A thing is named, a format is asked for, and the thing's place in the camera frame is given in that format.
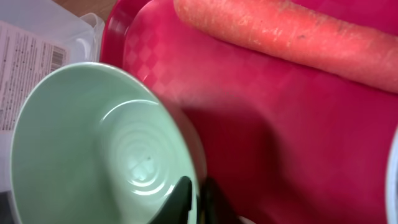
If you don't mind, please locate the black plastic tray bin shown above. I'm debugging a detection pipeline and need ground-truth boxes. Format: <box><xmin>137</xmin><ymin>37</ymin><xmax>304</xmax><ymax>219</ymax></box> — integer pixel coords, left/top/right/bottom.
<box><xmin>0</xmin><ymin>192</ymin><xmax>15</xmax><ymax>224</ymax></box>

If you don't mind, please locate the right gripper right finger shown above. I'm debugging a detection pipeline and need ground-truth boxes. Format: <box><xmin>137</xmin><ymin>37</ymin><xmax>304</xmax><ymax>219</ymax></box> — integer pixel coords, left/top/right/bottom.
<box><xmin>197</xmin><ymin>177</ymin><xmax>244</xmax><ymax>224</ymax></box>

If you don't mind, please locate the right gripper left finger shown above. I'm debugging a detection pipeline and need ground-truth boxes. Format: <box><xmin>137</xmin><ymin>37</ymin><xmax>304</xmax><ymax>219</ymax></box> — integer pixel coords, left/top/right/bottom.
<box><xmin>149</xmin><ymin>176</ymin><xmax>192</xmax><ymax>224</ymax></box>

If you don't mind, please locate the light blue bowl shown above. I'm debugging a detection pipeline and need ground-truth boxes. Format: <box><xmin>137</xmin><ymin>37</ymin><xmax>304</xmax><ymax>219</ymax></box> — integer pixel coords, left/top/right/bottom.
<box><xmin>385</xmin><ymin>130</ymin><xmax>398</xmax><ymax>224</ymax></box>

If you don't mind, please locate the green bowl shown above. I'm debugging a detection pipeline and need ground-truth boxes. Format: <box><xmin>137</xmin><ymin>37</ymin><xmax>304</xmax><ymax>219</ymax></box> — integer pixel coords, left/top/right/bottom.
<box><xmin>11</xmin><ymin>62</ymin><xmax>206</xmax><ymax>223</ymax></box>

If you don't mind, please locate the red serving tray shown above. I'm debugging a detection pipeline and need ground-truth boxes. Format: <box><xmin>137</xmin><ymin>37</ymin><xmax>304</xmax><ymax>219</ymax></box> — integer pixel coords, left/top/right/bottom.
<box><xmin>100</xmin><ymin>0</ymin><xmax>397</xmax><ymax>223</ymax></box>

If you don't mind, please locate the orange carrot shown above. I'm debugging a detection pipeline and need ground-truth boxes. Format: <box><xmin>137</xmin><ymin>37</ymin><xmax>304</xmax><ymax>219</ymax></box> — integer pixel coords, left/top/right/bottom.
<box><xmin>173</xmin><ymin>0</ymin><xmax>397</xmax><ymax>93</ymax></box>

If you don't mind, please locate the clear plastic storage bin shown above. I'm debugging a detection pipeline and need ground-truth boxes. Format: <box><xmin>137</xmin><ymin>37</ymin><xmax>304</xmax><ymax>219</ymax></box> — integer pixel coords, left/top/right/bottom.
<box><xmin>1</xmin><ymin>0</ymin><xmax>104</xmax><ymax>192</ymax></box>

